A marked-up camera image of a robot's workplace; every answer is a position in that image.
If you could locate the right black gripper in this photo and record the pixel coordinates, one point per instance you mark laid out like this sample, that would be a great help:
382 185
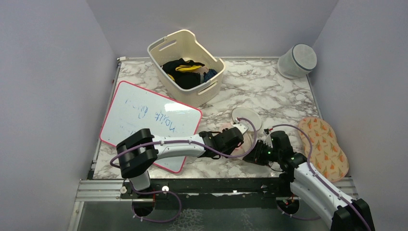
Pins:
255 156

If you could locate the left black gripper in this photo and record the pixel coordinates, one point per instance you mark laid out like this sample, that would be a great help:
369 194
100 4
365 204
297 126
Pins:
229 151

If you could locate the yellow black bra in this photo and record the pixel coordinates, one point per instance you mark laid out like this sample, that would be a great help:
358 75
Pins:
179 70

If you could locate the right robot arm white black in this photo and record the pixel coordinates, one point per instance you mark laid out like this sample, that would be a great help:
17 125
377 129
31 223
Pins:
338 210

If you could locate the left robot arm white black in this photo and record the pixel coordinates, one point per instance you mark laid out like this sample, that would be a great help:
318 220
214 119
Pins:
139 151

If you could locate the pink bra in bag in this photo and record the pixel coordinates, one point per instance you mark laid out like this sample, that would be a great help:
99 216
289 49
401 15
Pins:
242 149

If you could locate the cream plastic laundry basket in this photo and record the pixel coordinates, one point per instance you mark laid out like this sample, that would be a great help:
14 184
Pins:
183 45

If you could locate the blue garment in basket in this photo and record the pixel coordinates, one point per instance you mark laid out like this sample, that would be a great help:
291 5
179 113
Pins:
209 74

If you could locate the carrot pattern round cushion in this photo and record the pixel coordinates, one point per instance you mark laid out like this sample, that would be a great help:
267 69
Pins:
327 156

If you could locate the black garment in basket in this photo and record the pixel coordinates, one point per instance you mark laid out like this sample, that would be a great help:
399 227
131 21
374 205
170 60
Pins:
187 84

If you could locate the pink garment in basket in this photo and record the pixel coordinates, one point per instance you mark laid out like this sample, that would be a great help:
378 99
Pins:
203 69

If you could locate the red framed whiteboard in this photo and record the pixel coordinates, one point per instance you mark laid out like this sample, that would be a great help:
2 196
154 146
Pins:
134 108

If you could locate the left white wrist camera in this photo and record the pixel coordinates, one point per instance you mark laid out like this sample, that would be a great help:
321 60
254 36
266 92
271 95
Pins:
240 126

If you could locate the black mounting rail base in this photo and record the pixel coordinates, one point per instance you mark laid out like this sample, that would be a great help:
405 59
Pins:
214 194

